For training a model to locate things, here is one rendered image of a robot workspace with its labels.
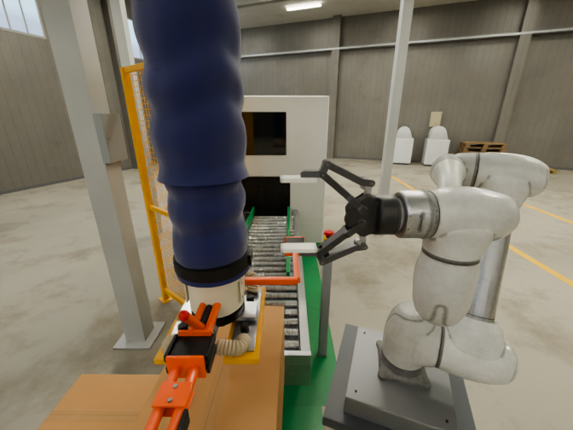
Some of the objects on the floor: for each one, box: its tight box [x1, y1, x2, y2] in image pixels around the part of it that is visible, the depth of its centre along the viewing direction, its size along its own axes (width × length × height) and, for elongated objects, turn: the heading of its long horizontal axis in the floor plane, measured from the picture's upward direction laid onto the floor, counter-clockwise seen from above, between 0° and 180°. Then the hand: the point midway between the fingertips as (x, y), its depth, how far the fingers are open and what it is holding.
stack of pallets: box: [457, 141, 508, 154], centre depth 964 cm, size 125×86×89 cm
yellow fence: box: [119, 62, 186, 305], centre depth 220 cm, size 87×10×210 cm, turn 51°
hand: (286, 214), depth 51 cm, fingers open, 13 cm apart
